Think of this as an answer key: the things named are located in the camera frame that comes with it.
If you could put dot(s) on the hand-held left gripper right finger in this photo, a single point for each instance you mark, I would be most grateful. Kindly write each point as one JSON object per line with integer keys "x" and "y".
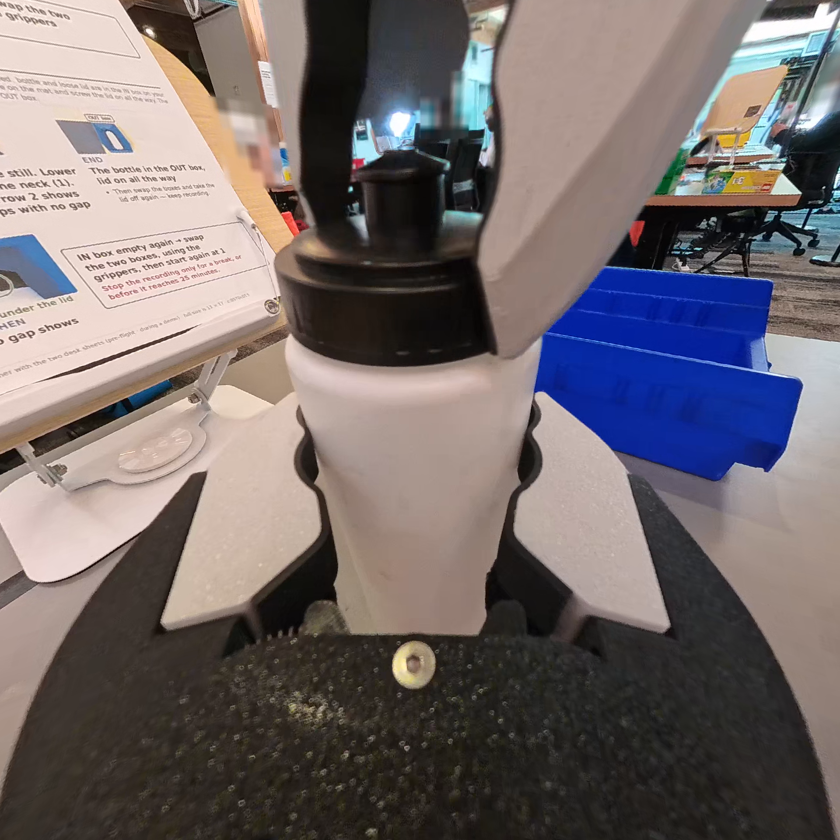
{"x": 584, "y": 525}

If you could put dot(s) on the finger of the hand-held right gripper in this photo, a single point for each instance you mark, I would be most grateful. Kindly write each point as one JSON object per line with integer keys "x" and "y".
{"x": 328, "y": 98}
{"x": 590, "y": 131}

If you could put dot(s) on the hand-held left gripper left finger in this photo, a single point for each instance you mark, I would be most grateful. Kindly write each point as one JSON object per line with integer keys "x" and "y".
{"x": 243, "y": 525}

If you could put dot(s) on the blue plastic bin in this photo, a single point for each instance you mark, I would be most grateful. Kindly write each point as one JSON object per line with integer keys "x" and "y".
{"x": 656, "y": 394}

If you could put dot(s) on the white plastic bottle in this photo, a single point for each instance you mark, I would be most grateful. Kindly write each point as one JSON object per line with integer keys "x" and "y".
{"x": 413, "y": 459}

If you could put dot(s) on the black bottle lid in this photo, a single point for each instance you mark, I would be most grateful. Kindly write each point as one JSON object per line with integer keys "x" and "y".
{"x": 380, "y": 315}

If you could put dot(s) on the studio light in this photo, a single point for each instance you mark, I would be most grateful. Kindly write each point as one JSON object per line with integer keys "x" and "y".
{"x": 398, "y": 121}

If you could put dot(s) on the orange traffic cone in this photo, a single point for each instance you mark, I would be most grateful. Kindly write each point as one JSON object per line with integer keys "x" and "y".
{"x": 289, "y": 222}

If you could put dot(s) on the black office chair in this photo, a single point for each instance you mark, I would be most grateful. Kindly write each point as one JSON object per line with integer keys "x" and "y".
{"x": 463, "y": 170}

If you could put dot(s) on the wooden instruction board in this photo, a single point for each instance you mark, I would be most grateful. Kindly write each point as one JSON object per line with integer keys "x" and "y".
{"x": 190, "y": 92}

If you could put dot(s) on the wooden top table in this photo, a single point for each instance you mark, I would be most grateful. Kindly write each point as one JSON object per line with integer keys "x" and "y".
{"x": 722, "y": 199}

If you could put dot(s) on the tan cardboard sign board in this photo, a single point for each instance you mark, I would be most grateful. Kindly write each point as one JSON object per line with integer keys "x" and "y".
{"x": 741, "y": 105}

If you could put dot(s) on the yellow box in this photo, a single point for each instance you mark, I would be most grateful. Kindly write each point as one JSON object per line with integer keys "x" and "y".
{"x": 748, "y": 180}

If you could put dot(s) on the printed instruction sheet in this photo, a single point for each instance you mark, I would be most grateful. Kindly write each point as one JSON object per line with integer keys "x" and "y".
{"x": 98, "y": 197}

